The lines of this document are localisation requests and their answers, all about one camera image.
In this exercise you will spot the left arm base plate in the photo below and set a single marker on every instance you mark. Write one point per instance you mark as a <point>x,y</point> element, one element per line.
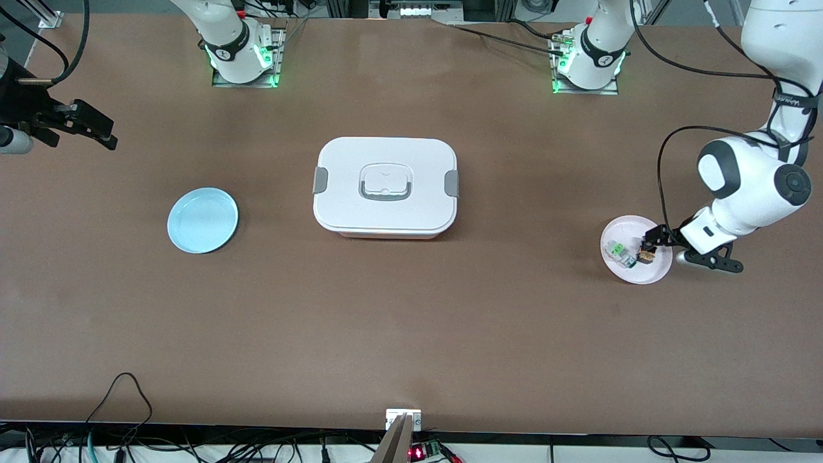
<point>559,87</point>

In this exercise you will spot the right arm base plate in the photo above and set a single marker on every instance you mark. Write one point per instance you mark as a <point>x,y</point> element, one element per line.
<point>278,58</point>

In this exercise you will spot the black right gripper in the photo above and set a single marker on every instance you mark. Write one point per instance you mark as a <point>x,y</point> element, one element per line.
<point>24,103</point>

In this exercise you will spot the white power strip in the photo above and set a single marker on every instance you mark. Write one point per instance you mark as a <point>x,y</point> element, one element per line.
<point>418,9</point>

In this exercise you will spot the light blue plate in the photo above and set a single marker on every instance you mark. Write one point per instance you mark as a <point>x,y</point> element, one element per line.
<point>202,220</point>

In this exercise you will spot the white plate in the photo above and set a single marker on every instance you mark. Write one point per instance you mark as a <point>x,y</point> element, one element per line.
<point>633,273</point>

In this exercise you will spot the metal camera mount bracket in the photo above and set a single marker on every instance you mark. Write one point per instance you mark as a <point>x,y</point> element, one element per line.
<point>403,418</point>

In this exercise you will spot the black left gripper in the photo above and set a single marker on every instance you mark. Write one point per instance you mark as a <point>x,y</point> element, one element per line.
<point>667,238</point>

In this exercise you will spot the white lidded storage box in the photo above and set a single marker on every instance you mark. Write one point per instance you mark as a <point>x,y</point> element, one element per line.
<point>386,186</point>

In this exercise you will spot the circuit board with red display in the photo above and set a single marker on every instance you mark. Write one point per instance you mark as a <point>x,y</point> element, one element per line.
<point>425,452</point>

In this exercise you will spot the green switch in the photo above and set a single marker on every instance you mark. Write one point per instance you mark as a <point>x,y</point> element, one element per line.
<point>620,254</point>

